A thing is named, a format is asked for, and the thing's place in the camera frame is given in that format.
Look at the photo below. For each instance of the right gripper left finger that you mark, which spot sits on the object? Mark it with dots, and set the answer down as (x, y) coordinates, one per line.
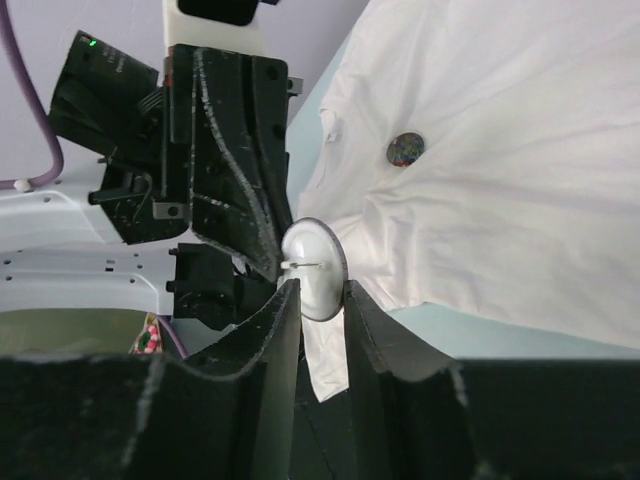
(226, 412)

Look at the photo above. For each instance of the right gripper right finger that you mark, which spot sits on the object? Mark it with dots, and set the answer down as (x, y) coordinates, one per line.
(418, 413)

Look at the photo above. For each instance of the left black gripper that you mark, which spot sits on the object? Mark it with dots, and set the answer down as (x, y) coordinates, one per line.
(113, 105)

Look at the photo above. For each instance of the white t-shirt garment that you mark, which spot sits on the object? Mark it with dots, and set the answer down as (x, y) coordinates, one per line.
(524, 207)

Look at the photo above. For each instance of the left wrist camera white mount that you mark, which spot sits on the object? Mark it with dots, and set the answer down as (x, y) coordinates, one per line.
(181, 28)

